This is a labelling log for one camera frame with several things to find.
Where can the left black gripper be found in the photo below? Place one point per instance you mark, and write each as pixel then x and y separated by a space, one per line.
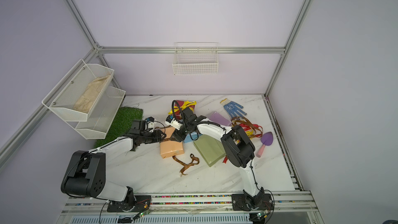
pixel 157 136

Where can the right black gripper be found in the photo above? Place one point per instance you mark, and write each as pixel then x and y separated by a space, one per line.
pixel 179 135

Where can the blue gift box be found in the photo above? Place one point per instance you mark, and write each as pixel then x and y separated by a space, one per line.
pixel 191 137

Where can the purple gift box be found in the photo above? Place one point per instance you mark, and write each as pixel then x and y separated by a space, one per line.
pixel 219 119

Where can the orange gift box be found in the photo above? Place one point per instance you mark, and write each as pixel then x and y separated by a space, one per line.
pixel 169 148

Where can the green gift box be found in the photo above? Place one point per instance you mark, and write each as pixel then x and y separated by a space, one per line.
pixel 210 149

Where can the brown ribbon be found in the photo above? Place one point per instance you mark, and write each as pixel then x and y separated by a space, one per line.
pixel 194 161
pixel 244 121

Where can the yellow ribbon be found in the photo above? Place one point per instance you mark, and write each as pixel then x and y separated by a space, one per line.
pixel 174 103
pixel 249 131

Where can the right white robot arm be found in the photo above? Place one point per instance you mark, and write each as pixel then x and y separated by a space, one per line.
pixel 212 129

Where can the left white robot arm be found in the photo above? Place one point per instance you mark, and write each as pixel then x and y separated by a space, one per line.
pixel 86 173

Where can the red gift box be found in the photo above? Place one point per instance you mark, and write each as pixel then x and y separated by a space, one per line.
pixel 185 104

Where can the yellow ribbon on red box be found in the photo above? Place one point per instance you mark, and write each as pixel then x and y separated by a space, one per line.
pixel 174 103

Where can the green artificial grass mat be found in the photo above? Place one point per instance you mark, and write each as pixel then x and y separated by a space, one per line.
pixel 121 124

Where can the lower white mesh shelf basket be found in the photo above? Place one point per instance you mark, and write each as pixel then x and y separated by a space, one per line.
pixel 102 117

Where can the white mesh shelf basket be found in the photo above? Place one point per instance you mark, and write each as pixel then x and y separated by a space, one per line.
pixel 65 94
pixel 102 117

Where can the blue dotted work glove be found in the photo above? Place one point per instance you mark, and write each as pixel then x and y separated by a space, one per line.
pixel 233 109

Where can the beige cloth in basket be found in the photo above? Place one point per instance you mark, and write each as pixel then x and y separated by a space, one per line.
pixel 88 98

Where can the upper white mesh shelf basket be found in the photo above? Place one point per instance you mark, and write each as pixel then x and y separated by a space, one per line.
pixel 65 94

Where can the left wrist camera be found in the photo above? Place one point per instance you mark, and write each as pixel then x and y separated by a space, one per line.
pixel 150 123

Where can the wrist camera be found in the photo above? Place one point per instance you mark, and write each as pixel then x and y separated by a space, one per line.
pixel 150 123
pixel 173 122

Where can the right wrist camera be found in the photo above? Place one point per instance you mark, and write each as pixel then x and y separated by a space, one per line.
pixel 173 122

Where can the white wire wall basket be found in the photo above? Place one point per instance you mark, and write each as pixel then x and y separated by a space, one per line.
pixel 195 58

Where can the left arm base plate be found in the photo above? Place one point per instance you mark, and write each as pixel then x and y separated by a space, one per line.
pixel 131 203

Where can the purple pink-handled spatula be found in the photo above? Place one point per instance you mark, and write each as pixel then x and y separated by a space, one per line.
pixel 266 140

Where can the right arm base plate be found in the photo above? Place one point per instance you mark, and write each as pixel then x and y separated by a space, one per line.
pixel 262 201

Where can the aluminium front rail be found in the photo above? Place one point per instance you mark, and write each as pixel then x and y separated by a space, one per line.
pixel 295 207

